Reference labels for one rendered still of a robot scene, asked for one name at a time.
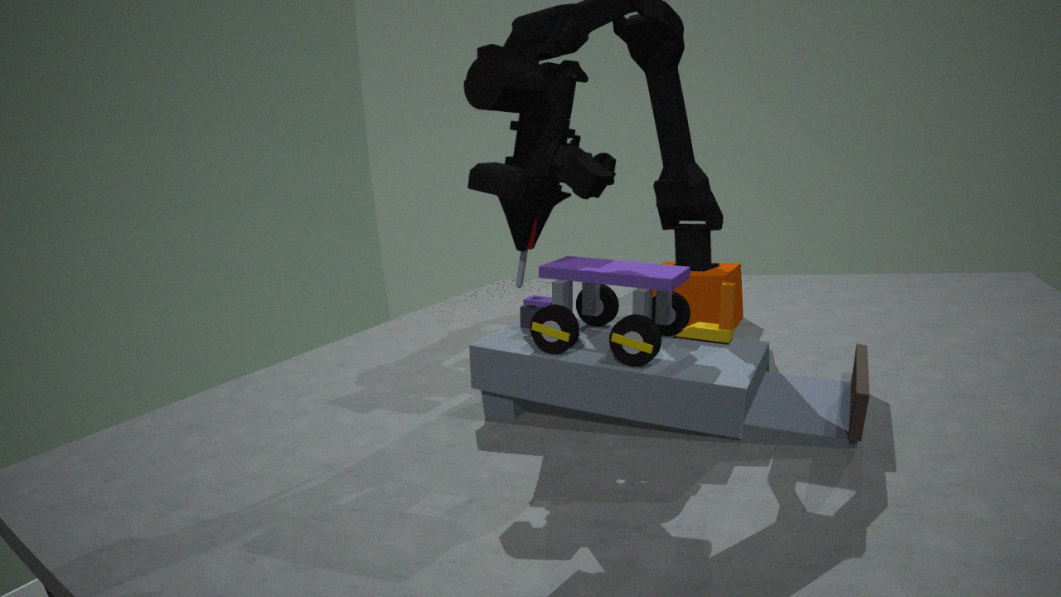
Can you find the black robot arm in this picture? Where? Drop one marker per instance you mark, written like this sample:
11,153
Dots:
510,79

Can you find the red-headed metal pin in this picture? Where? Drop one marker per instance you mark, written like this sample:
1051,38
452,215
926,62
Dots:
523,257

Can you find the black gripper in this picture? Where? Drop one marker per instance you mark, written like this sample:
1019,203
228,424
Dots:
524,194

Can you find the grey ramp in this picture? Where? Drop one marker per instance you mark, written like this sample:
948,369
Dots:
723,390

